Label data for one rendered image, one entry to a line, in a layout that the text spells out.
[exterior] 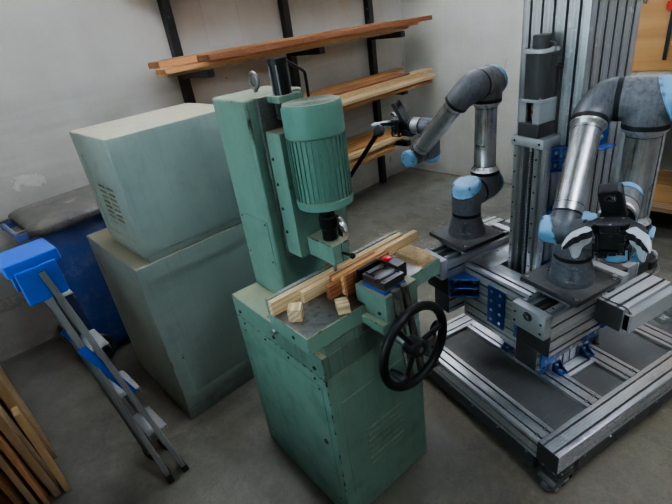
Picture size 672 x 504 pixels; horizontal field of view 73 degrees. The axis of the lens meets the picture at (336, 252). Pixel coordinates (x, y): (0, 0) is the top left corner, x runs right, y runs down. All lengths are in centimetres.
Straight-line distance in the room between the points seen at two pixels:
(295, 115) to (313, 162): 13
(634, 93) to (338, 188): 81
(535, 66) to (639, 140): 41
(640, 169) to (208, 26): 305
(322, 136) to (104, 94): 236
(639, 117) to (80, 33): 300
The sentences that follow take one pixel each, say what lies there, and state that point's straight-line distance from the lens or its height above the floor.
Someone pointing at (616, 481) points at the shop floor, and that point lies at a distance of 223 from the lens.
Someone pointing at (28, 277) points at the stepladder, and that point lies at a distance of 173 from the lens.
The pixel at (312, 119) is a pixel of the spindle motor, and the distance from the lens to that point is 127.
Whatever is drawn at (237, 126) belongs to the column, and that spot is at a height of 144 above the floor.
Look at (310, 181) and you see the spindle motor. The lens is 132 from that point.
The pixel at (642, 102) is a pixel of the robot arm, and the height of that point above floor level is 141.
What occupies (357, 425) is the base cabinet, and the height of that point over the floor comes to 45.
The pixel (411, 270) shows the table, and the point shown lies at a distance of 159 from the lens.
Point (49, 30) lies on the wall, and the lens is 341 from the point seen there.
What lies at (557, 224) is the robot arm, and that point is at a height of 115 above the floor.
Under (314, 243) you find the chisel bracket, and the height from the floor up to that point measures 105.
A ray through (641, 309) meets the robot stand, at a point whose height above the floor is 73.
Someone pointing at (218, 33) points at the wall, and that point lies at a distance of 384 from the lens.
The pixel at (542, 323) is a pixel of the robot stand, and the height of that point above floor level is 75.
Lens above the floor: 171
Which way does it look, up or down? 27 degrees down
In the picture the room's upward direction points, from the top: 8 degrees counter-clockwise
